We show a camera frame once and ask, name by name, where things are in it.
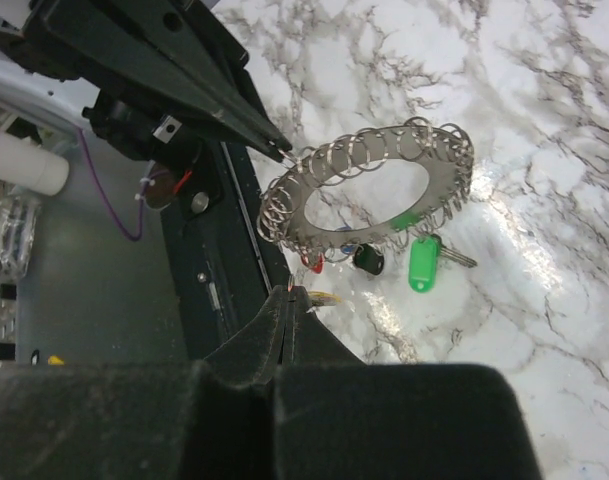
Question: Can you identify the red key tag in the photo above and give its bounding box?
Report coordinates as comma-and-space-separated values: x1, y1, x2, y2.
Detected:
300, 252, 324, 274

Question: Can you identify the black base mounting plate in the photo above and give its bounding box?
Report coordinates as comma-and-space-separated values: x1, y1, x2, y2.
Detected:
161, 142, 290, 360

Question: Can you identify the blue key tag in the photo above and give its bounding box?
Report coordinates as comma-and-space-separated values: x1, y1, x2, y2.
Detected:
330, 224, 359, 263

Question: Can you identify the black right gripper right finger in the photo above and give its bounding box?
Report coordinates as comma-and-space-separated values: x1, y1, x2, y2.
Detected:
268, 285, 545, 480

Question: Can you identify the green key tag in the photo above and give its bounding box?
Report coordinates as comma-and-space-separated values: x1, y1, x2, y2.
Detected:
408, 236, 440, 293

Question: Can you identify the clear plastic bag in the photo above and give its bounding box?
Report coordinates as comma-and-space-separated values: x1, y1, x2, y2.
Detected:
0, 194, 41, 283

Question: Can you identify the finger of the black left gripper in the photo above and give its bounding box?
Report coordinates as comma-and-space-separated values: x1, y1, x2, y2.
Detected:
153, 1, 292, 153
38, 0, 285, 161

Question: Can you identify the black key fob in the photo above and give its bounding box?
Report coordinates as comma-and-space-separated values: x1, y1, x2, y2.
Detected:
353, 244, 385, 276

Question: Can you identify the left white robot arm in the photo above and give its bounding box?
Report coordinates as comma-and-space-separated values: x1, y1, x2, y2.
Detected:
0, 1, 291, 168

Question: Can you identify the yellow key tag with key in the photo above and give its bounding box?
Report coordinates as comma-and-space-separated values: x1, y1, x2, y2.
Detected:
307, 291, 343, 312

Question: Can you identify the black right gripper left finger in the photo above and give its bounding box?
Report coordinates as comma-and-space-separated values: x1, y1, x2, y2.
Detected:
0, 284, 290, 480

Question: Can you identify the silver key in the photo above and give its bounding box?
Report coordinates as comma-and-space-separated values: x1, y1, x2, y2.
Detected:
439, 242, 478, 268

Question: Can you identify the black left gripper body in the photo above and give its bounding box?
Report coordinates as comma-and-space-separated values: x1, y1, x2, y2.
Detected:
23, 0, 250, 166

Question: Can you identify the white plastic bottle red cap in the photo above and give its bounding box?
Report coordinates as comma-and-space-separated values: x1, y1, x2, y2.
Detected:
0, 130, 70, 196

